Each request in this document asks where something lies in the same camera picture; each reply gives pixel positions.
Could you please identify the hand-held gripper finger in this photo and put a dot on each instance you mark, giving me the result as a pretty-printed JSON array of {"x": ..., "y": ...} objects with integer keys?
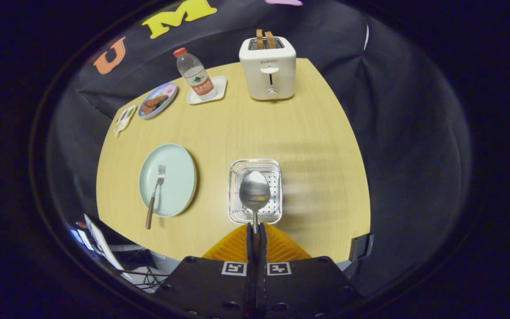
[
  {"x": 250, "y": 266},
  {"x": 261, "y": 266}
]

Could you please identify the silver metal spoon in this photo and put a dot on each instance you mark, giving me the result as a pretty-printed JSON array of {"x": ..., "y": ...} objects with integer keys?
[{"x": 255, "y": 190}]

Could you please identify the metal mesh basket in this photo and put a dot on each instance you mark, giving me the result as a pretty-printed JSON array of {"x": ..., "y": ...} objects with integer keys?
[{"x": 276, "y": 186}]

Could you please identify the black table clamp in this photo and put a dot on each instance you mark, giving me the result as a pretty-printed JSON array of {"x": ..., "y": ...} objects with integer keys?
[{"x": 361, "y": 247}]

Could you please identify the pale green round plate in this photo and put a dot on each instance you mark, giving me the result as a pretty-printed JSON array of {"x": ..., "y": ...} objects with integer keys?
[{"x": 177, "y": 177}]

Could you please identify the white flat board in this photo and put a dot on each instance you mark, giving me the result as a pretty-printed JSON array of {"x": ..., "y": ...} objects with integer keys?
[{"x": 102, "y": 241}]

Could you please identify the white toaster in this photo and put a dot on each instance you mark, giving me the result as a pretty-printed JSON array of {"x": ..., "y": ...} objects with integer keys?
[{"x": 255, "y": 84}]

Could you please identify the small white rectangular tray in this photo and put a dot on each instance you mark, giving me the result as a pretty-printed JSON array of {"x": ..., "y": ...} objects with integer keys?
[{"x": 220, "y": 86}]

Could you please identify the black backdrop cloth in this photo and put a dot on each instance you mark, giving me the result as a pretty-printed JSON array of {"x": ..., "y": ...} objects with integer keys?
[{"x": 392, "y": 133}]

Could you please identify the brown meat pieces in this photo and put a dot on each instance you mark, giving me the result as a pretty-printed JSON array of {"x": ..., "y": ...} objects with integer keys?
[{"x": 152, "y": 105}]

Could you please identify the small white sauce dish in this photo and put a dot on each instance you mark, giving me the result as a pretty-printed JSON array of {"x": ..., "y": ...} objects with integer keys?
[{"x": 124, "y": 119}]

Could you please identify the blue round plate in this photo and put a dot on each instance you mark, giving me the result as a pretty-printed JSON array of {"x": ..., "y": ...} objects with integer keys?
[{"x": 168, "y": 91}]

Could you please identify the clear plastic water bottle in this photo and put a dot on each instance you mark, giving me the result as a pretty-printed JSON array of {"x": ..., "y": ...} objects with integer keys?
[{"x": 195, "y": 73}]

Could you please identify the brown toast slice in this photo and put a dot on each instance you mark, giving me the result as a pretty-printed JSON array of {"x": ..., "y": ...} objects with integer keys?
[
  {"x": 260, "y": 40},
  {"x": 270, "y": 40}
]

